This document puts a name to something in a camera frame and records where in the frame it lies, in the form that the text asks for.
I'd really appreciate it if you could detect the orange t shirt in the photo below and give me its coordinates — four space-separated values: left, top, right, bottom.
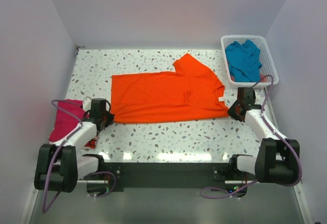
111 54 228 124

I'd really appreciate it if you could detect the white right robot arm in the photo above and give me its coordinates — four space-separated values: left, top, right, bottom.
227 87 302 186

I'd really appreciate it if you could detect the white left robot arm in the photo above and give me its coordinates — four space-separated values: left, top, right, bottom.
34 97 114 192

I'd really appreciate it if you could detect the pink garment in basket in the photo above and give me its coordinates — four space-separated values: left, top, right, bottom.
231 74 270 82

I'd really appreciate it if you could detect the magenta folded t shirt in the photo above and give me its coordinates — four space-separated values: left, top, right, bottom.
49 99 85 143

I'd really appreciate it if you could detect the white plastic laundry basket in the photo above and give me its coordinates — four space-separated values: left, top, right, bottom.
221 35 279 88

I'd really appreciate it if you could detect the blue t shirt in basket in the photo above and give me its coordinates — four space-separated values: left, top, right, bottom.
225 39 262 83

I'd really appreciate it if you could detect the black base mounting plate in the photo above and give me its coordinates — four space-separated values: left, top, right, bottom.
85 163 254 194

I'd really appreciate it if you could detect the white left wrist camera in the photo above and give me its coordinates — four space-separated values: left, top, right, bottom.
82 96 92 111

